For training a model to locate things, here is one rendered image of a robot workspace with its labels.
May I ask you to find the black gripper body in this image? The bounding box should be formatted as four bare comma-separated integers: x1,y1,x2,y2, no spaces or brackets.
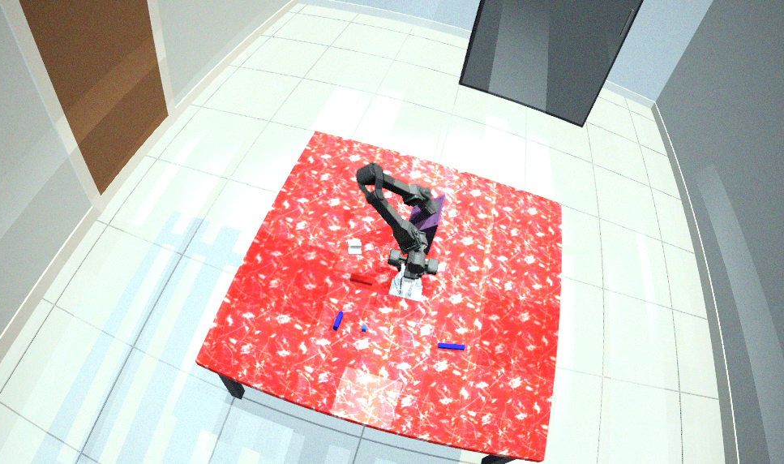
388,249,439,275

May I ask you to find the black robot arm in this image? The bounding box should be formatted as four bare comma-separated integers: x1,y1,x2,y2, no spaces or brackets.
356,161,439,280

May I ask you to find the red flat bar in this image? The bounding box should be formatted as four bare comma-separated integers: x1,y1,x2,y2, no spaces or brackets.
350,273,374,286

